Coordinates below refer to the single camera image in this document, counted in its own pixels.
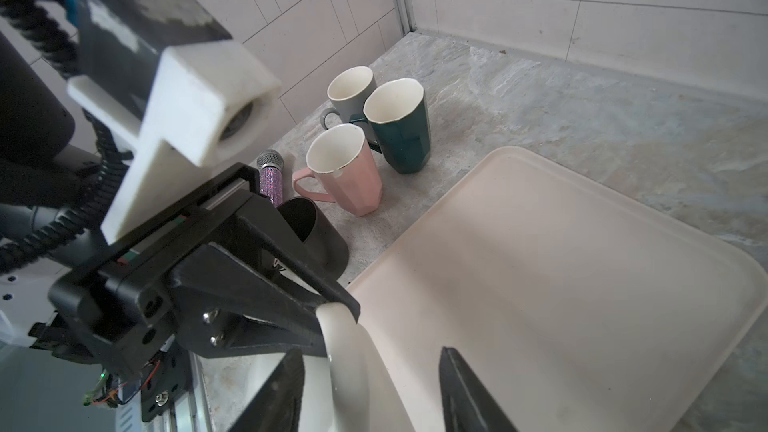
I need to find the grey mug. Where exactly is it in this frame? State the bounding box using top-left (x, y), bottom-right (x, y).
top-left (320, 66), bottom-right (377, 130)

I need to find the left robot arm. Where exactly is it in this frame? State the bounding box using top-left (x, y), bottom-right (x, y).
top-left (1, 0), bottom-right (360, 378)

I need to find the dark green mug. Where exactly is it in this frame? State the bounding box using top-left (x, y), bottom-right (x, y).
top-left (350, 78), bottom-right (431, 174)

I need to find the beige plastic tray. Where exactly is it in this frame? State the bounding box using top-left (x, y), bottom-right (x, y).
top-left (349, 147), bottom-right (767, 431)

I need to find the left circuit board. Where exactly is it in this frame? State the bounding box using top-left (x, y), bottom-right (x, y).
top-left (82, 343), bottom-right (192, 423)

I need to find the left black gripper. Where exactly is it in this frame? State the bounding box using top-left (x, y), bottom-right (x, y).
top-left (46, 163), bottom-right (361, 377)

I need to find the white mug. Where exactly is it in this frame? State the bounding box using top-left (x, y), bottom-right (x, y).
top-left (298, 303), bottom-right (414, 431)

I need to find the pink mug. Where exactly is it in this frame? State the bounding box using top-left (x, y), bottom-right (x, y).
top-left (292, 124), bottom-right (383, 217)

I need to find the black mug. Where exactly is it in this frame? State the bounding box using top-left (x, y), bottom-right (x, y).
top-left (277, 197), bottom-right (349, 280)

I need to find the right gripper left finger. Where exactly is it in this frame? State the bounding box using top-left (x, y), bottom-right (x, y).
top-left (230, 349), bottom-right (305, 432)

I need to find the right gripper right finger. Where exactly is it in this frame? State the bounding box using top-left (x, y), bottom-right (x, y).
top-left (439, 347), bottom-right (518, 432)

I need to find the purple glitter tube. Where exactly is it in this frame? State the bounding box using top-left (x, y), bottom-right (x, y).
top-left (256, 149), bottom-right (284, 207)

